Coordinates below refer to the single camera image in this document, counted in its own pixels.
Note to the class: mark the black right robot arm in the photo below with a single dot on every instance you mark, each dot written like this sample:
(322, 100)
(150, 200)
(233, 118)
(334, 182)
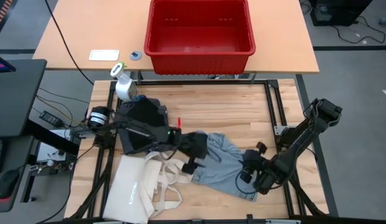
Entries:
(305, 133)

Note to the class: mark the red plastic laundry bin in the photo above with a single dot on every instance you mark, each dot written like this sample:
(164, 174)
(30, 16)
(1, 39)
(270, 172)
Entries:
(199, 60)

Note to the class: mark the black computer tower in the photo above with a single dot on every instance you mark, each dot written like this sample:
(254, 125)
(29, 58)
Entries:
(339, 12)

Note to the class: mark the black garment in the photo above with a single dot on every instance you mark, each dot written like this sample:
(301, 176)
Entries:
(146, 112)

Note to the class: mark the white rectangular pad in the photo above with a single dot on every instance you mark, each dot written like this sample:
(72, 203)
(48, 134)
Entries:
(104, 55)

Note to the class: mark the light wooden desk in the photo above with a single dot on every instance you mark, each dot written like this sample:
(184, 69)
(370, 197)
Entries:
(87, 25)

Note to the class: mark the black power brick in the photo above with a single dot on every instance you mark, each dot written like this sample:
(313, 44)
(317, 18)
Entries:
(49, 118)

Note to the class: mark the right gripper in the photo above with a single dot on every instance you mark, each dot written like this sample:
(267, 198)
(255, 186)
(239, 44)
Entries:
(274, 169)

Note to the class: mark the light grey small cloth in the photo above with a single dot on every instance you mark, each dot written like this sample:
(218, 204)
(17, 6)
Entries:
(221, 168)

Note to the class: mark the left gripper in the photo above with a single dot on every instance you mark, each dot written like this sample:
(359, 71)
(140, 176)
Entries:
(194, 144)

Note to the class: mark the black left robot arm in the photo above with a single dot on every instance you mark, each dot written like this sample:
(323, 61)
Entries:
(140, 129)

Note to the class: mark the black aluminium table frame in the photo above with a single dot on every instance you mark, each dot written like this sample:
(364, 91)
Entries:
(271, 102)

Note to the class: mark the black panel with orange stripes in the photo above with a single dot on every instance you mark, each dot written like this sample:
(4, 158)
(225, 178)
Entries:
(3, 14)

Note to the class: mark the cream canvas tote bag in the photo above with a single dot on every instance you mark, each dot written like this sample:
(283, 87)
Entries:
(130, 186)

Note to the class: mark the black computer mouse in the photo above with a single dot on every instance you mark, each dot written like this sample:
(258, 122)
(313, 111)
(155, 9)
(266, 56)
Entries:
(7, 183)

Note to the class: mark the white spray bottle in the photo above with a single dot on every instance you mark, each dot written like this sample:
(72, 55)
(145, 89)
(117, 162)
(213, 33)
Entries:
(124, 87)

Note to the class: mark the computer screen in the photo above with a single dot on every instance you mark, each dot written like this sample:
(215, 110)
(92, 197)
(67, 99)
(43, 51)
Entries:
(1, 65)

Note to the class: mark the white electronics box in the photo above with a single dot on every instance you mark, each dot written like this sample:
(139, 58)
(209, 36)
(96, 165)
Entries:
(48, 152)

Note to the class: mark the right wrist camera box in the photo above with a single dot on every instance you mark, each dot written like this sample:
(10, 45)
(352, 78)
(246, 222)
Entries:
(262, 147)

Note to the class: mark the black side desk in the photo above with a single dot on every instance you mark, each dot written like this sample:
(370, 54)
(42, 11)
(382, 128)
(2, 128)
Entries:
(15, 96)

